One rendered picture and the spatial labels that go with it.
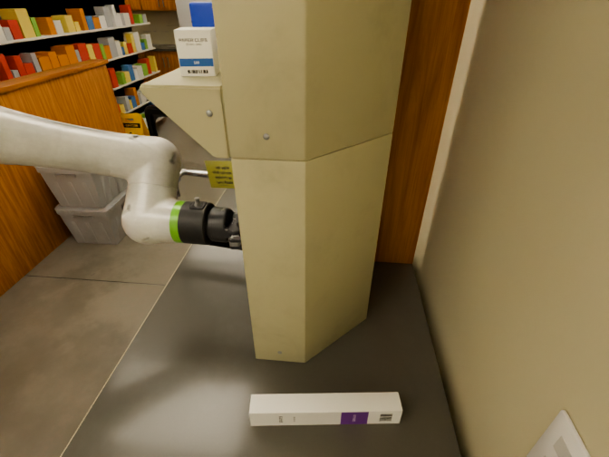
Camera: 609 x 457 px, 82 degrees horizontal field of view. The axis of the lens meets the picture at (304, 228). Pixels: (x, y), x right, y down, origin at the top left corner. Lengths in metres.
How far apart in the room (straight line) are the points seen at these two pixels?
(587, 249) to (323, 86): 0.36
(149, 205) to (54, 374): 1.64
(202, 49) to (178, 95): 0.08
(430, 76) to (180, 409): 0.86
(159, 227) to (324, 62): 0.47
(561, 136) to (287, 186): 0.36
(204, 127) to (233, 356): 0.52
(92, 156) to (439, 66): 0.74
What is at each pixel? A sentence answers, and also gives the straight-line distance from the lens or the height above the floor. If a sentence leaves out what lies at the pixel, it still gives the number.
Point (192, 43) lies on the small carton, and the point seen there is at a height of 1.55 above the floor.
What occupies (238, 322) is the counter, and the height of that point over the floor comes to 0.94.
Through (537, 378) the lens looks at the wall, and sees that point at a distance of 0.58.
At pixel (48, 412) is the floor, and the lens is 2.18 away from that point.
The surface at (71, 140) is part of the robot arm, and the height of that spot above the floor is 1.38.
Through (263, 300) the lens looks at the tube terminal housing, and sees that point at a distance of 0.68.
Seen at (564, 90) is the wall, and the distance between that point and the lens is 0.57.
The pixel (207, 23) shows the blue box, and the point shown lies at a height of 1.57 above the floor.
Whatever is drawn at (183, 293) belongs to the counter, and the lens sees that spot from 1.01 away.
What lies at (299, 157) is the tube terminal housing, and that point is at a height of 1.42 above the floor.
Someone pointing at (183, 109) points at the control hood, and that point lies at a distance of 0.53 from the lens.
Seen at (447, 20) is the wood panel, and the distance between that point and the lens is 0.86.
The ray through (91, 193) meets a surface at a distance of 2.88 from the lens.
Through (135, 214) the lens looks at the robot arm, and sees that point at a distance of 0.79.
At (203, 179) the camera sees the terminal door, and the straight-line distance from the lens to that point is 0.96.
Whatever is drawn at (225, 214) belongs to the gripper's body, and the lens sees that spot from 0.74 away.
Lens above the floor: 1.61
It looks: 34 degrees down
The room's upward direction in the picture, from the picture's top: straight up
